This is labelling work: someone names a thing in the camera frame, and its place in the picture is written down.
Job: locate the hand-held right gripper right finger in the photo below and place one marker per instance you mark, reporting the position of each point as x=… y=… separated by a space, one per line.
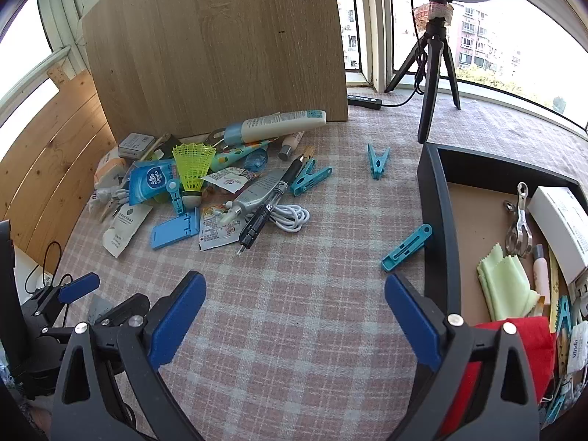
x=413 y=326

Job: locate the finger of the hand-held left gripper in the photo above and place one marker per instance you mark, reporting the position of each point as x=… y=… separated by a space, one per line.
x=124 y=307
x=80 y=287

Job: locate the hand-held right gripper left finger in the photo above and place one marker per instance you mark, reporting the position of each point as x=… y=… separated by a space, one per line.
x=177 y=319

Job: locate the white paper sachet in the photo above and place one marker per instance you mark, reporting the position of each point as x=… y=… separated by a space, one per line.
x=121 y=232

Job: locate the black storage container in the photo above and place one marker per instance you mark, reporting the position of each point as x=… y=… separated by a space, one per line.
x=434 y=220

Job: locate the black pen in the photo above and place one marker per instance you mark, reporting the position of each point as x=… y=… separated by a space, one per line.
x=257 y=223

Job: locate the blue tissue pack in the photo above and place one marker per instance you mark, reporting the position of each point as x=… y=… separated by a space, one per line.
x=149 y=181

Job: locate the silver tube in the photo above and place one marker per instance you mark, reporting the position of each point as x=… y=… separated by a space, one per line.
x=257 y=190

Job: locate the yellow shuttlecock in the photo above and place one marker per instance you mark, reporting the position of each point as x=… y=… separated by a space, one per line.
x=193 y=165

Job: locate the blue clothespin with hook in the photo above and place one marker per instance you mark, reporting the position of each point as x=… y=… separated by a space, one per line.
x=308 y=178

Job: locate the blue folding phone stand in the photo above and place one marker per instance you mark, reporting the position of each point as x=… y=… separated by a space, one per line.
x=177 y=232

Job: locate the white orange snack sachet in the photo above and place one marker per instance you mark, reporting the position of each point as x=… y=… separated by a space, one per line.
x=216 y=232

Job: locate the green cleaning cloth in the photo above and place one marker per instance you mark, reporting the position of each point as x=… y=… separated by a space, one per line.
x=503 y=285

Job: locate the pink plaid tablecloth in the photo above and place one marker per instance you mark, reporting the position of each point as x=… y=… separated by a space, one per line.
x=298 y=308

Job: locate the red cloth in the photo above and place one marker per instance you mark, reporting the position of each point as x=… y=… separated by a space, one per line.
x=533 y=344

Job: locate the orange white packet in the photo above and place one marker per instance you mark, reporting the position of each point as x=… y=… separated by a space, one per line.
x=109 y=167

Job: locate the pine plank panel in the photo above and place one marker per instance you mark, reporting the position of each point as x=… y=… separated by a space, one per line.
x=50 y=161

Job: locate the slim pink bottle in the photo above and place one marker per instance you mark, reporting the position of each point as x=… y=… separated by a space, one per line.
x=541 y=271

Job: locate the metal clip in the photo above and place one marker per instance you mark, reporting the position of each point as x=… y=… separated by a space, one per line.
x=518 y=227

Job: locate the white pink sachet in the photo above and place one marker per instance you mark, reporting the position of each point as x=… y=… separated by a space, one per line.
x=229 y=178

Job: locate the small metal tin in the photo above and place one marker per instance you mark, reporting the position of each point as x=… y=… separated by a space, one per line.
x=135 y=144

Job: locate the clear blue plastic piece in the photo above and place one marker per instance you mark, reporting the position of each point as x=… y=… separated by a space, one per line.
x=256 y=161

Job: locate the white cardboard box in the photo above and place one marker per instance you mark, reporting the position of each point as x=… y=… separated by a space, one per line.
x=562 y=229

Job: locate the fruit print teal tube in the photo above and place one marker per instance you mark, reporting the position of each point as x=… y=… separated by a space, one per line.
x=239 y=152

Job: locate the metal bottle opener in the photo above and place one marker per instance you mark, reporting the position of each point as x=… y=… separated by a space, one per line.
x=216 y=137

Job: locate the wooden clothespin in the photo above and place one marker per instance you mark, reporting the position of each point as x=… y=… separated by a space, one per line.
x=308 y=152

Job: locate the small pale bottle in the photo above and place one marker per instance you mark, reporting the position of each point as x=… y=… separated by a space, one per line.
x=290 y=143

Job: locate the white lotion tube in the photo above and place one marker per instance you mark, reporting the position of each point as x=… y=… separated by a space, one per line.
x=280 y=124

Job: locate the black inline remote control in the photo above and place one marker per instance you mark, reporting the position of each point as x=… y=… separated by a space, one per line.
x=365 y=102

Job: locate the black tripod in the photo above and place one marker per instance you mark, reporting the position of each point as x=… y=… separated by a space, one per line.
x=432 y=82

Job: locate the upright wooden board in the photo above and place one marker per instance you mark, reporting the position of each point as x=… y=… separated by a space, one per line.
x=216 y=46

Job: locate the white window frame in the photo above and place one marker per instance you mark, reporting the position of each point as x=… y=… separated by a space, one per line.
x=372 y=32

